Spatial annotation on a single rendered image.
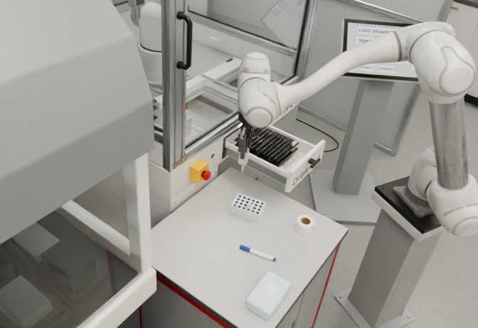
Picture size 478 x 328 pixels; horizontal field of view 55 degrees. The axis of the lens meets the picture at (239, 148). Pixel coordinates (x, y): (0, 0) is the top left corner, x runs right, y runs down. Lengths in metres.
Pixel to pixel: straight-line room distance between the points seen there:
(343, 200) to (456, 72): 1.85
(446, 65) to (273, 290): 0.86
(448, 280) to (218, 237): 1.61
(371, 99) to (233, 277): 1.51
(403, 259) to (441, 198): 0.47
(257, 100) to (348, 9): 2.28
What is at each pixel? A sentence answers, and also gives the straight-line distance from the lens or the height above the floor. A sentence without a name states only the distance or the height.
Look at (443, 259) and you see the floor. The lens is 3.07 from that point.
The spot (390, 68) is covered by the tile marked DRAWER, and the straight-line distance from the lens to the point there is 2.61.
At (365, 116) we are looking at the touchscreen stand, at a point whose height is 0.66.
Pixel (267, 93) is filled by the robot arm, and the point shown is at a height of 1.38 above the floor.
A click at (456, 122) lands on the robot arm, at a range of 1.58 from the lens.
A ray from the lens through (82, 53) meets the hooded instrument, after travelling 0.96.
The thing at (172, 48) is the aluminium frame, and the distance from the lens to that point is 1.46.
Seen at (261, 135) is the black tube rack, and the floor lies 0.90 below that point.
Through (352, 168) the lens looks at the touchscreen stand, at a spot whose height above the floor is 0.26.
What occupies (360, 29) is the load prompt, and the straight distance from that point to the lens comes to 2.61.
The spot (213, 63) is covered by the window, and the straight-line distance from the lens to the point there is 1.70.
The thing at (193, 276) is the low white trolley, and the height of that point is 0.76.
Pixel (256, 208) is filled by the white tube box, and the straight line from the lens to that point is 1.82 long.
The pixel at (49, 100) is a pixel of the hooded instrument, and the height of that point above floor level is 1.59.
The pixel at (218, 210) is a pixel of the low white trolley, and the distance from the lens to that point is 1.84.
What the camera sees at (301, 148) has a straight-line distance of 2.06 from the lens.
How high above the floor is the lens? 2.04
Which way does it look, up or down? 36 degrees down
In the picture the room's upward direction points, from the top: 6 degrees clockwise
